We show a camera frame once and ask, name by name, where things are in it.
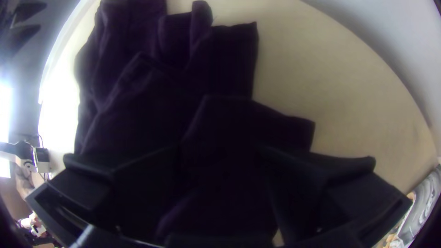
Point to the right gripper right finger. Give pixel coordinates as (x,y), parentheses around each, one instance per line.
(310,193)

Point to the dark t-shirt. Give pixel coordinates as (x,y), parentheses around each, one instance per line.
(155,103)

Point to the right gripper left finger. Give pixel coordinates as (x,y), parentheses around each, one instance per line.
(137,186)

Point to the white printed t-shirt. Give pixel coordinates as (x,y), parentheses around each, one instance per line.
(423,203)

